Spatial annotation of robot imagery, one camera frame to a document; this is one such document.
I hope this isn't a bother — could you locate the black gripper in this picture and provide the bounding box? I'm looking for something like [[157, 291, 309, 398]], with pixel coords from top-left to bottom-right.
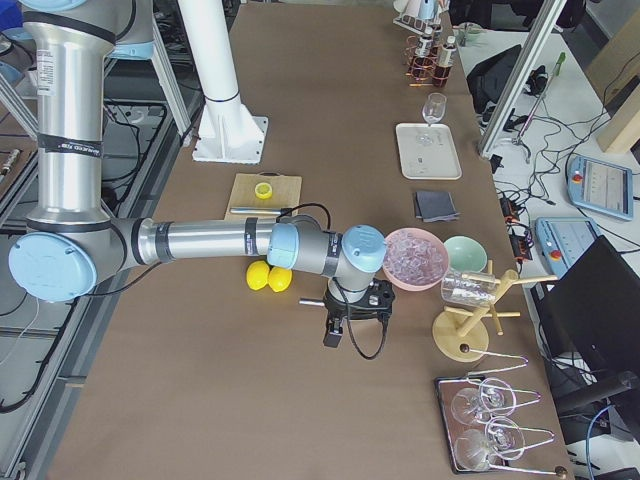
[[323, 279, 395, 348]]

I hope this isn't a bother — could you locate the copper wire bottle basket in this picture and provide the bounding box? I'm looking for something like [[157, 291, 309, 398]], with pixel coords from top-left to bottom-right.
[[403, 35, 442, 87]]

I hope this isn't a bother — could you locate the tea bottle brown liquid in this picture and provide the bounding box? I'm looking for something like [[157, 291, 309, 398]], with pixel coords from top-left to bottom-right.
[[432, 35, 456, 87]]

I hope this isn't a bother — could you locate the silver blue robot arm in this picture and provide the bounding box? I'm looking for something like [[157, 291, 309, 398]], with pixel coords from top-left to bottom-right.
[[9, 1, 394, 347]]

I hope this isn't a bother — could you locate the pink bowl with ice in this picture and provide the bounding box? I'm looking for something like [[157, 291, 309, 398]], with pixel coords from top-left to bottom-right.
[[383, 228, 449, 291]]

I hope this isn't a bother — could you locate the steel metal scoop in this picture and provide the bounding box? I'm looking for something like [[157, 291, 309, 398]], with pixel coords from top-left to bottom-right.
[[298, 298, 325, 307]]

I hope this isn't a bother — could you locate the wooden cup drying rack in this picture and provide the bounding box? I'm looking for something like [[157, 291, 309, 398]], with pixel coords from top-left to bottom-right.
[[432, 270, 558, 362]]

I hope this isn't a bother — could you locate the clear glass mug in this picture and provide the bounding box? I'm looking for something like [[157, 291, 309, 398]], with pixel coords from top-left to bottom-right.
[[441, 270, 499, 307]]

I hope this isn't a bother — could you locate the mint green empty bowl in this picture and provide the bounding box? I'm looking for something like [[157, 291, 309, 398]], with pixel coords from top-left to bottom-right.
[[444, 236, 488, 272]]

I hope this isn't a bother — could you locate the right whole yellow lemon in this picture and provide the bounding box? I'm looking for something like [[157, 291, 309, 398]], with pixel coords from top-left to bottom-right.
[[268, 266, 293, 293]]

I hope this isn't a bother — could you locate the whole yellow lemon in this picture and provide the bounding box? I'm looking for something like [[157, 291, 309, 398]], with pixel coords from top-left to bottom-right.
[[245, 260, 270, 291], [268, 266, 293, 293]]

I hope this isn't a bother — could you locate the dark grey folded cloth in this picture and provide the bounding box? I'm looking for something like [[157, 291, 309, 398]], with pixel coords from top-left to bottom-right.
[[414, 190, 459, 223]]

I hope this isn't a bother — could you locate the left whole yellow lemon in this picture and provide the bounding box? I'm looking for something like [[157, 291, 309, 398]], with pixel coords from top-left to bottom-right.
[[245, 260, 270, 291]]

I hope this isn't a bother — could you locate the dark tray with glasses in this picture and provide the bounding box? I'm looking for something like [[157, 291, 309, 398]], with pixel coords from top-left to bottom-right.
[[434, 376, 495, 474]]

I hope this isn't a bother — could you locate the wooden cutting board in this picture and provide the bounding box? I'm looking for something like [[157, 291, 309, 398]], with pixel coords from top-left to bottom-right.
[[224, 173, 302, 220]]

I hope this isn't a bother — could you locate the upper hanging wine glass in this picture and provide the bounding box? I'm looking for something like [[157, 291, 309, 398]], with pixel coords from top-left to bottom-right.
[[451, 378, 516, 425]]

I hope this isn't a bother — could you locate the hanging wine glass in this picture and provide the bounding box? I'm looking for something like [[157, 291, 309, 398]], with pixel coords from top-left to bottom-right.
[[451, 378, 516, 425], [454, 417, 525, 472]]

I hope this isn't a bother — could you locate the white rectangular tray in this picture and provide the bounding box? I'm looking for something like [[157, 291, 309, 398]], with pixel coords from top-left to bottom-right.
[[395, 123, 462, 180]]

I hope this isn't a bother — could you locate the half lemon slice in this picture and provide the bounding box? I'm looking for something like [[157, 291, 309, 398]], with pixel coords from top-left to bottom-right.
[[254, 182, 273, 200]]

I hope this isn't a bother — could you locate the metal rod on board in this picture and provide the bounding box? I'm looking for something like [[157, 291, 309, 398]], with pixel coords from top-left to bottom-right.
[[229, 207, 284, 216]]

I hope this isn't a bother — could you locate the lower hanging wine glass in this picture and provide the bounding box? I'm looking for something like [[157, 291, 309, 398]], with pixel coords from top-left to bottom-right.
[[454, 417, 525, 472]]

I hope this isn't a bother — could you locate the lower teach pendant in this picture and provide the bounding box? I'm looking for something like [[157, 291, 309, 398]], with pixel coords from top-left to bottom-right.
[[535, 217, 601, 278]]

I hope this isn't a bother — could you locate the teach pendant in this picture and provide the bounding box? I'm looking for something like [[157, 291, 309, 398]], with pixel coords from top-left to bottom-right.
[[567, 156, 634, 221], [535, 217, 601, 278]]

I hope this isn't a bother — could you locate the upright wine glass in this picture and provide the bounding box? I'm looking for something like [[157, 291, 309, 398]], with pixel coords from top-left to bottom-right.
[[417, 93, 447, 146]]

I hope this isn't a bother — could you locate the black monitor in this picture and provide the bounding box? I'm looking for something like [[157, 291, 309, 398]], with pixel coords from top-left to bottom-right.
[[547, 236, 639, 373]]

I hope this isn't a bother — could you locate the black bag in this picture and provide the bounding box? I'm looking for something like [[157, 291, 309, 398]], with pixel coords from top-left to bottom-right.
[[466, 45, 522, 114]]

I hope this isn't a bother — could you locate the upper teach pendant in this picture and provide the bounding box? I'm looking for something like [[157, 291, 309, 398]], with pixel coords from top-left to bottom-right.
[[567, 156, 634, 221]]

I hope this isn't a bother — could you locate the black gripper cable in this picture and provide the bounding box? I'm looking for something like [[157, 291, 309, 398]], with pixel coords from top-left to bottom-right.
[[278, 202, 392, 360]]

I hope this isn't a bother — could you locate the wire wine glass holder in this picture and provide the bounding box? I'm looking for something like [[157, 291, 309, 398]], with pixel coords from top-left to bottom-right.
[[463, 350, 555, 472]]

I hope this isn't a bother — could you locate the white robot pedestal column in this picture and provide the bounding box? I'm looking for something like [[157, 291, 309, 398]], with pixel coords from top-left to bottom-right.
[[179, 0, 268, 165]]

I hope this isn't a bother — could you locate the aluminium frame post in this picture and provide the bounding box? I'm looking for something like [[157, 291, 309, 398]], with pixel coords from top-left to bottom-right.
[[478, 0, 566, 159]]

